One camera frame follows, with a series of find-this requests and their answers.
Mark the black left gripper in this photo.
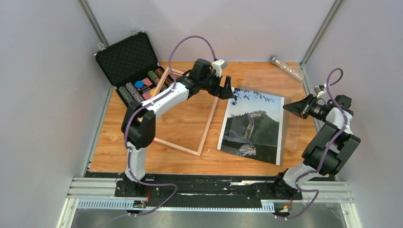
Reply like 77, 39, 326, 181
200, 70, 235, 100

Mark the Great Wall photo print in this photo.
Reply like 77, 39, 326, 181
217, 87, 285, 165

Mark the wooden picture frame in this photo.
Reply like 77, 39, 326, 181
154, 67, 218, 156

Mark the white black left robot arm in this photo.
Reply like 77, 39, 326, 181
122, 58, 234, 196

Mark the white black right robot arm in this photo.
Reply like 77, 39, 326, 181
271, 94, 361, 199

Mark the glittery silver tube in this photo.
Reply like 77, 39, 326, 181
269, 55, 305, 82

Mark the blue poker chip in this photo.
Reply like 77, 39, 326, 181
134, 81, 144, 89

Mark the black poker chip case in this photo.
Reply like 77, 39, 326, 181
94, 31, 165, 106

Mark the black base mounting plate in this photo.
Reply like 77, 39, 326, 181
85, 171, 336, 210

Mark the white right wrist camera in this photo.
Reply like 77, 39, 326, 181
314, 84, 326, 97

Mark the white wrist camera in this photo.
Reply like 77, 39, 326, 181
211, 59, 228, 78
314, 84, 326, 97

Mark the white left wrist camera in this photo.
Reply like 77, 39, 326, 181
211, 59, 228, 78

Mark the aluminium enclosure post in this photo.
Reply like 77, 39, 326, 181
78, 0, 109, 50
300, 0, 344, 68

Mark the left aluminium enclosure post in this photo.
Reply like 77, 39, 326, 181
78, 0, 109, 50

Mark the aluminium front rail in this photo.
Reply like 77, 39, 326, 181
57, 177, 362, 228

